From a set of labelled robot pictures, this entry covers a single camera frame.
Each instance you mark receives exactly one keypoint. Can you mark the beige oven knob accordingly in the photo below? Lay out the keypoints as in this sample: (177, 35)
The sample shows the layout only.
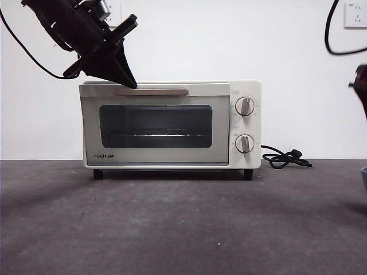
(245, 106)
(245, 143)

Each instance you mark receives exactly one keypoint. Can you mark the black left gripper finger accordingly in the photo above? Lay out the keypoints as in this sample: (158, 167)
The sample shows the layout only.
(100, 68)
(127, 68)

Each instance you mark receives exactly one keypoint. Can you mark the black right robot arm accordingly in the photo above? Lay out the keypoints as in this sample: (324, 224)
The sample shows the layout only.
(360, 91)

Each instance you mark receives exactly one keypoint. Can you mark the blue ceramic bowl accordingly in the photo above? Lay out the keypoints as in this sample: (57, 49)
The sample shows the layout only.
(364, 179)

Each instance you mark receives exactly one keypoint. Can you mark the cream toaster oven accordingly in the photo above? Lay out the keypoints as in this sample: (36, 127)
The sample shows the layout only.
(246, 86)

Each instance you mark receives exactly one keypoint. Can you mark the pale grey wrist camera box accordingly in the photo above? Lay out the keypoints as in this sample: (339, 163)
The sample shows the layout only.
(103, 7)

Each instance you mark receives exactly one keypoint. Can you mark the black oven foot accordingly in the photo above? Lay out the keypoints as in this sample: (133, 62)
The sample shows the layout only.
(248, 174)
(98, 173)

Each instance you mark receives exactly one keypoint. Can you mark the white wall socket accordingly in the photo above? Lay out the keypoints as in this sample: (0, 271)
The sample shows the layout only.
(356, 15)
(117, 11)

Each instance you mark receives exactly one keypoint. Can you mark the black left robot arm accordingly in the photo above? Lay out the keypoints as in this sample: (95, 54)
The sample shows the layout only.
(37, 11)

